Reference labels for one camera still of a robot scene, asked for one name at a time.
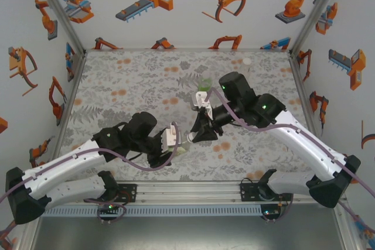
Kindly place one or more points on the wide aluminium frame rail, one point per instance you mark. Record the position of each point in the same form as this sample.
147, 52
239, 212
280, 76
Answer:
190, 191

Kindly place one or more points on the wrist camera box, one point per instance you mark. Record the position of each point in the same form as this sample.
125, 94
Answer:
170, 140
202, 100

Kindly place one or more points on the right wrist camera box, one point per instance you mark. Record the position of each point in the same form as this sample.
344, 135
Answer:
202, 100

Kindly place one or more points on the clear bottle pale yellow label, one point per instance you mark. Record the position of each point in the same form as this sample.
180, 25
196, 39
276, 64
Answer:
182, 148

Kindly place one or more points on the grey sheet metal tray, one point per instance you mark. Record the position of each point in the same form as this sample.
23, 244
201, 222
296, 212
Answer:
190, 232

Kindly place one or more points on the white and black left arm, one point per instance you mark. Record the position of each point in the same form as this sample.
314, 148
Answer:
58, 168

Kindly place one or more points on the aluminium table edge rail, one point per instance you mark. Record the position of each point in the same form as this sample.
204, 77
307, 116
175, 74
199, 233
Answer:
66, 115
309, 115
187, 49

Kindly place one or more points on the white bottle cap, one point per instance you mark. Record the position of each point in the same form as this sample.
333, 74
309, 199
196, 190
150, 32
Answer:
247, 61
190, 137

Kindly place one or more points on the controller board with LED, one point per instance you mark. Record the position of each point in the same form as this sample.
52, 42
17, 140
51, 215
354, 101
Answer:
269, 212
109, 209

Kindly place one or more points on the clear bottle bright green label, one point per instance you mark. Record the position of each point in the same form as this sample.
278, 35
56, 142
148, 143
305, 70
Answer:
204, 84

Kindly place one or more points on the aluminium frame post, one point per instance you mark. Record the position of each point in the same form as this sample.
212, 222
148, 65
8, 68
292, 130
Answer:
315, 13
61, 13
347, 226

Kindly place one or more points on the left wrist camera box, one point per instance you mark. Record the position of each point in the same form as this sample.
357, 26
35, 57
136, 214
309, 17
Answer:
170, 140

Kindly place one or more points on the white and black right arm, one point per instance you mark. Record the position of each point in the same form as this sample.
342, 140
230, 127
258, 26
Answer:
307, 144

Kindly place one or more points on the floral patterned table cover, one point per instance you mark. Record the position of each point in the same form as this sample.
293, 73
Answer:
117, 86

